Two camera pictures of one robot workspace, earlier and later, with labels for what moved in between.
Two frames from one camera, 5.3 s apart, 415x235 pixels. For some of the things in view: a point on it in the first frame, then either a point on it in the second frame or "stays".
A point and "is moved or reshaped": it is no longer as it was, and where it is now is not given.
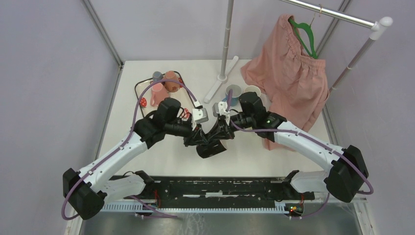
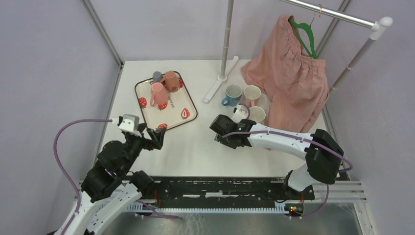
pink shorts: [294, 82] stays
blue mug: [237, 92] stays
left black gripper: [198, 137] → [157, 135]
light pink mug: [253, 88] is moved or reshaped
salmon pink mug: [158, 93] stays
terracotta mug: [171, 86] stays
